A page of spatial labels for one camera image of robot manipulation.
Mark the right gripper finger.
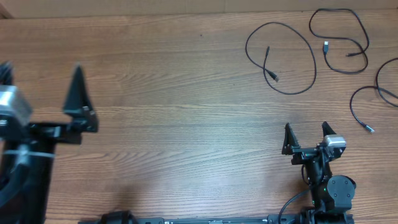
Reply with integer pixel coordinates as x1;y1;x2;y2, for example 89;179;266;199
322;121;336;137
282;123;300;155

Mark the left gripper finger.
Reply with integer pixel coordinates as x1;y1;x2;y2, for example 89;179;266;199
0;62;13;85
63;64;99;133

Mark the black usb cable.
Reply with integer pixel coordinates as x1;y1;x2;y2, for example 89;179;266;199
349;57;398;134
244;21;318;96

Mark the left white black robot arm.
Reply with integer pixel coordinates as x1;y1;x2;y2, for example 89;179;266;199
1;63;99;223

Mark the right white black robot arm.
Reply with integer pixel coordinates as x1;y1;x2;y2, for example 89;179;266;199
277;121;356;224

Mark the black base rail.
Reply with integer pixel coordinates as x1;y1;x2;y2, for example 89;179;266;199
78;211;299;224

